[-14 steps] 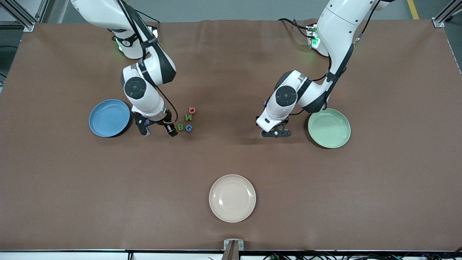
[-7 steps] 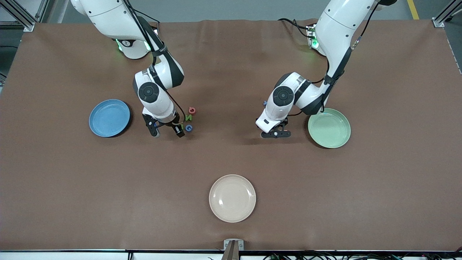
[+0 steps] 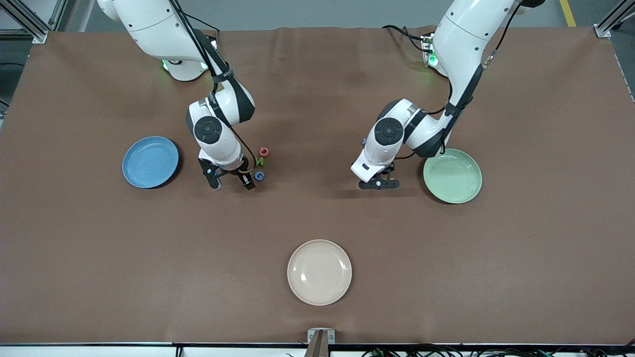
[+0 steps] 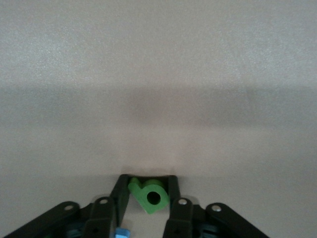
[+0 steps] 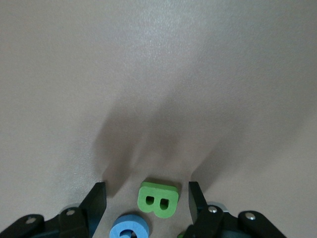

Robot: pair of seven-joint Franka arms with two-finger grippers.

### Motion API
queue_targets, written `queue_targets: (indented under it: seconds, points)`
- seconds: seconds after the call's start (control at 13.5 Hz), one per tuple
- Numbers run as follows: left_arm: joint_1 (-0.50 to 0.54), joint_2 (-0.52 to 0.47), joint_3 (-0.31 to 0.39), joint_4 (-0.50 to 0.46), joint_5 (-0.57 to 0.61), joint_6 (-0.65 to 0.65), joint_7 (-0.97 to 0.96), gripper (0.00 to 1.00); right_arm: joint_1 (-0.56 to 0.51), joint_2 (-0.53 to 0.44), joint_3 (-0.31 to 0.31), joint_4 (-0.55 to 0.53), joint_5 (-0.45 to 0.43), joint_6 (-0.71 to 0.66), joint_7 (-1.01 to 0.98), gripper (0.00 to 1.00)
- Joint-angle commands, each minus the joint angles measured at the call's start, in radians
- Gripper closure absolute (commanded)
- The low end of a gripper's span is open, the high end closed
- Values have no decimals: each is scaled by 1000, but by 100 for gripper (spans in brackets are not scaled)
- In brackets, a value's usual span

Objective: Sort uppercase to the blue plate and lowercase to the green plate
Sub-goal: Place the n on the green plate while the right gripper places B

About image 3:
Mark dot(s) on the brown table mat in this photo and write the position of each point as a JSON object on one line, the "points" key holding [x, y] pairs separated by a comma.
{"points": [[198, 238]]}

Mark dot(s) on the silver camera mount bracket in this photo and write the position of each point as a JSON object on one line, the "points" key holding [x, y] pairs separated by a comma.
{"points": [[311, 337]]}

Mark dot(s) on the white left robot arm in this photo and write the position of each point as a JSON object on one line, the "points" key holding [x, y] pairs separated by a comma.
{"points": [[461, 34]]}

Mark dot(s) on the green plate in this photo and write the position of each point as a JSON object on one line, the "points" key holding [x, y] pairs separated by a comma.
{"points": [[454, 178]]}

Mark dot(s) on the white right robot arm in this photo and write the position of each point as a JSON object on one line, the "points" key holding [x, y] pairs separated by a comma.
{"points": [[158, 29]]}

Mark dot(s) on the white table edge rail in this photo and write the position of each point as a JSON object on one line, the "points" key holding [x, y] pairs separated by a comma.
{"points": [[99, 351]]}

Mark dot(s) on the aluminium frame profile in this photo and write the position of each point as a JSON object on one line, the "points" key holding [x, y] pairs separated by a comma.
{"points": [[27, 21], [604, 32]]}

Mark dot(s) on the blue plate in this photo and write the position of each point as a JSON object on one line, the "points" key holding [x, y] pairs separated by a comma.
{"points": [[150, 162]]}

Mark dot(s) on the beige plate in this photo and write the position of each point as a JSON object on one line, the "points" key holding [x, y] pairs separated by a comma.
{"points": [[319, 272]]}

